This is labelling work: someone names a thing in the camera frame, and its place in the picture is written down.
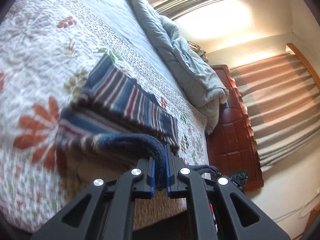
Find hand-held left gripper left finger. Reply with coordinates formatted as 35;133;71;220
30;152;156;240

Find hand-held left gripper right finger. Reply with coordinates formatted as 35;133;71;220
164;144;291;240

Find blue striped knit sweater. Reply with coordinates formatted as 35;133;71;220
56;54;218;191

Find red-brown wooden headboard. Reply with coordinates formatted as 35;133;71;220
204;64;265;188

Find beige pleated curtain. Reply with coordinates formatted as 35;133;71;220
229;52;320;168

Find grey-blue duvet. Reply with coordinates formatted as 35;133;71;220
117;0;230;136

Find patterned pillow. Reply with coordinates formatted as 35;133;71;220
187;41;208;62

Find floral quilted bedspread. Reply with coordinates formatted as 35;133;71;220
0;0;210;233

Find white wall cable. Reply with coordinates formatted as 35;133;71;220
272;197;316;221

